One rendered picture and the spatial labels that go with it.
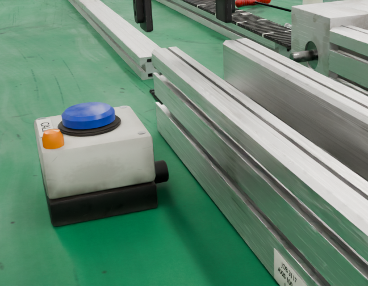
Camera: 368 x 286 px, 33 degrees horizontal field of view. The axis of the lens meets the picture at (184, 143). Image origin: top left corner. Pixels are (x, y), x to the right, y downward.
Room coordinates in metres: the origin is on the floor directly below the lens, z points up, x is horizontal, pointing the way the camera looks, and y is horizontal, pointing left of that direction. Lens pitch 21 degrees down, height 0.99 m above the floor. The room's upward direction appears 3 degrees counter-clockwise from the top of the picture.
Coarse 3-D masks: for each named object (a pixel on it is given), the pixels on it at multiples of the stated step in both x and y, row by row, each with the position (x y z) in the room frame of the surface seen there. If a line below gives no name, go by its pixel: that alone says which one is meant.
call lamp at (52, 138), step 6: (48, 132) 0.40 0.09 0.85; (54, 132) 0.40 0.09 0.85; (60, 132) 0.40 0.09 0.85; (42, 138) 0.40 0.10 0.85; (48, 138) 0.40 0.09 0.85; (54, 138) 0.40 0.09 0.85; (60, 138) 0.40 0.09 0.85; (48, 144) 0.40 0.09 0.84; (54, 144) 0.40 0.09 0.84; (60, 144) 0.40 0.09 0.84
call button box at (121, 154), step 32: (64, 128) 0.43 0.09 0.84; (96, 128) 0.42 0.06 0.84; (128, 128) 0.43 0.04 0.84; (64, 160) 0.40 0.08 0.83; (96, 160) 0.40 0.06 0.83; (128, 160) 0.41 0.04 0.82; (64, 192) 0.39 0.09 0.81; (96, 192) 0.40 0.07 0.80; (128, 192) 0.41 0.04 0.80; (64, 224) 0.39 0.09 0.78
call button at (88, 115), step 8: (80, 104) 0.45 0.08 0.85; (88, 104) 0.45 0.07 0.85; (96, 104) 0.45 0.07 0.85; (104, 104) 0.45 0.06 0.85; (64, 112) 0.44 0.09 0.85; (72, 112) 0.43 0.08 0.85; (80, 112) 0.43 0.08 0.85; (88, 112) 0.43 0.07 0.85; (96, 112) 0.43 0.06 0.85; (104, 112) 0.43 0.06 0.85; (112, 112) 0.44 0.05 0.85; (64, 120) 0.43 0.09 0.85; (72, 120) 0.42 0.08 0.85; (80, 120) 0.42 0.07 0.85; (88, 120) 0.42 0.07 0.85; (96, 120) 0.42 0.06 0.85; (104, 120) 0.43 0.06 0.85; (112, 120) 0.43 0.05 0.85; (72, 128) 0.42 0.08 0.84; (80, 128) 0.42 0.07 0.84; (88, 128) 0.42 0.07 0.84
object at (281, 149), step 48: (240, 48) 0.56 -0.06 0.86; (192, 96) 0.45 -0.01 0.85; (240, 96) 0.41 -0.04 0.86; (288, 96) 0.45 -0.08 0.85; (336, 96) 0.40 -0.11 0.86; (192, 144) 0.46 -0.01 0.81; (240, 144) 0.36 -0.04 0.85; (288, 144) 0.32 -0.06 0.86; (336, 144) 0.38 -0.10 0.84; (240, 192) 0.37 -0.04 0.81; (288, 192) 0.31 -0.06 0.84; (336, 192) 0.25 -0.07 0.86; (288, 240) 0.31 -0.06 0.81; (336, 240) 0.26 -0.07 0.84
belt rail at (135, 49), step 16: (80, 0) 1.34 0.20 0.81; (96, 0) 1.33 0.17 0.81; (96, 16) 1.12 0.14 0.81; (112, 16) 1.11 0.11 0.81; (112, 32) 0.96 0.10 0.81; (128, 32) 0.95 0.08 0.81; (128, 48) 0.85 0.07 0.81; (144, 48) 0.83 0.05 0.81; (128, 64) 0.86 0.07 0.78; (144, 64) 0.78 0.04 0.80
